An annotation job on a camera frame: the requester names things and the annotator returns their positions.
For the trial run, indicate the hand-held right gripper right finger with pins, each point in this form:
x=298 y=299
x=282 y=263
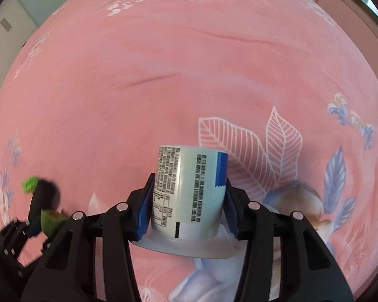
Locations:
x=231 y=212

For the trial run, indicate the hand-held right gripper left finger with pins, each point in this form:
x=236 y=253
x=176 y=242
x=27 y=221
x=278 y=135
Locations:
x=143 y=212

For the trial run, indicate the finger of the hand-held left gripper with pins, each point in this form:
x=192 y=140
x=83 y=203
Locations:
x=15 y=236

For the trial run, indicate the green cube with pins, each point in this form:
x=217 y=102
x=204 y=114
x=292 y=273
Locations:
x=52 y=220

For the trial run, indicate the white yogurt cup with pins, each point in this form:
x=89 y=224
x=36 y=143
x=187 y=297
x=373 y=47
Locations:
x=189 y=195

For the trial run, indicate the black bottle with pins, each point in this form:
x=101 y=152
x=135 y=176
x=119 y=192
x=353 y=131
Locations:
x=44 y=196

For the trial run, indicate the pink floral bedsheet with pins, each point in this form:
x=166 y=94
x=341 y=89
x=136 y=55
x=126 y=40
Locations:
x=189 y=85

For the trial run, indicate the white wardrobe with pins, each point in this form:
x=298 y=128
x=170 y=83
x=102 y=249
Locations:
x=6 y=37

